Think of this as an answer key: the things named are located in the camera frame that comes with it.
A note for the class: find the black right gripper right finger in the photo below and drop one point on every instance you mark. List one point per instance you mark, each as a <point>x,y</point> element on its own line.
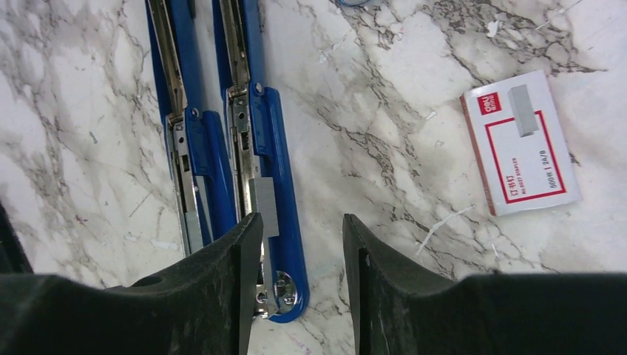
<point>400,307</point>

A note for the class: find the blue black stapler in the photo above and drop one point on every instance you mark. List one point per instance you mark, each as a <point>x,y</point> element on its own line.
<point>257,147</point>

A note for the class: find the red white staple box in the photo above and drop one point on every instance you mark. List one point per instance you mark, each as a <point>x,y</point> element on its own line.
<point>519,145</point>

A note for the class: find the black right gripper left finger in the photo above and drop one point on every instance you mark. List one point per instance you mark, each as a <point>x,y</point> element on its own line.
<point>203,304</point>

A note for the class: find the grey blue small cylinder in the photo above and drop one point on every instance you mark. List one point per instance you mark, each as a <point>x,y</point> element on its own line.
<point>353,3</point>

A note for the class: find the grey staple strip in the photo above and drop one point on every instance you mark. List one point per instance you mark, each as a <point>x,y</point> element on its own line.
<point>263,201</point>

